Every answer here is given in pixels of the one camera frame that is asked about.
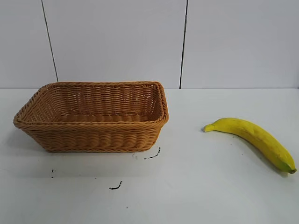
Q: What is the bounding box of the tan woven wicker basket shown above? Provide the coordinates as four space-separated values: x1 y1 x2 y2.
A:
13 81 169 154

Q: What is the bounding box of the yellow banana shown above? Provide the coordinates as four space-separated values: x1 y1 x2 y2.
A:
203 117 297 175

